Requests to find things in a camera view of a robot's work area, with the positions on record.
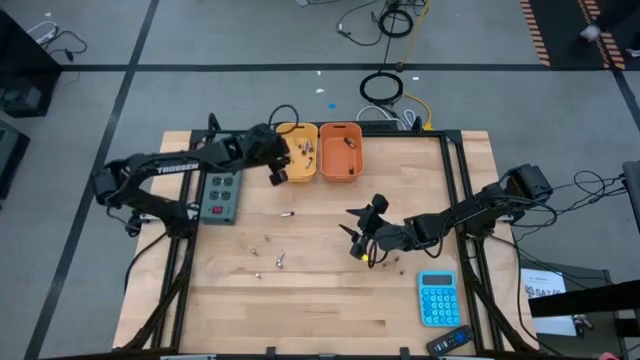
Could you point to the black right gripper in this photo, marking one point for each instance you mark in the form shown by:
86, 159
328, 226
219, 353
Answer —
385, 232

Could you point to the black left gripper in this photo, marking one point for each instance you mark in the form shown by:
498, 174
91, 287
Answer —
260, 147

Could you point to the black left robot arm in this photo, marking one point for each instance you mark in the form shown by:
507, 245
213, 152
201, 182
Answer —
175, 167

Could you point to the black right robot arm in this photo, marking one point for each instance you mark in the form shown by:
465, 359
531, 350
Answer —
450, 220

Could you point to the yellow plastic bin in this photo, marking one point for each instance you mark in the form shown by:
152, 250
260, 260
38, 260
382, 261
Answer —
296, 170

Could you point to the orange plastic bin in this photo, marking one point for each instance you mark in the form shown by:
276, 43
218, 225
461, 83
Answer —
340, 155

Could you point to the grey metal power strip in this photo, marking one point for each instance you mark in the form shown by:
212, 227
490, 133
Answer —
220, 200

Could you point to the black power box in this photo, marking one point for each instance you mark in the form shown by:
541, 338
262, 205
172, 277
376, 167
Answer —
380, 125

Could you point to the blue calculator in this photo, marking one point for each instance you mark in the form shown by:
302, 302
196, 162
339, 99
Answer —
439, 300

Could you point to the black remote control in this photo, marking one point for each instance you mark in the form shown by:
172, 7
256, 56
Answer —
450, 341

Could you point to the white printed paper sheet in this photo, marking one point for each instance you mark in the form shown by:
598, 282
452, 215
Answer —
542, 280

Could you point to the black beam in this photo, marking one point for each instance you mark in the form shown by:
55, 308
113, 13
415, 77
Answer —
585, 298

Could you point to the dark grey side table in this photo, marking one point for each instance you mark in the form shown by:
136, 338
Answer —
600, 345

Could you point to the dark equipment case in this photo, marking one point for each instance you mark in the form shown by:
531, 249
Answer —
10, 155

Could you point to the black cabinet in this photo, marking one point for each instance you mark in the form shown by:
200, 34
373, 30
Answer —
20, 60

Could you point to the grey chair edge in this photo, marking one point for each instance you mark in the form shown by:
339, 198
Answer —
634, 190

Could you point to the person's shoe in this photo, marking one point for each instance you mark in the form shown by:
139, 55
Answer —
591, 32

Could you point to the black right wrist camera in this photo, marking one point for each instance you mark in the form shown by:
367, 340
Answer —
361, 248

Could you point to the black aluminium table frame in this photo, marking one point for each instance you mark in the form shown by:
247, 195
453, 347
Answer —
450, 136

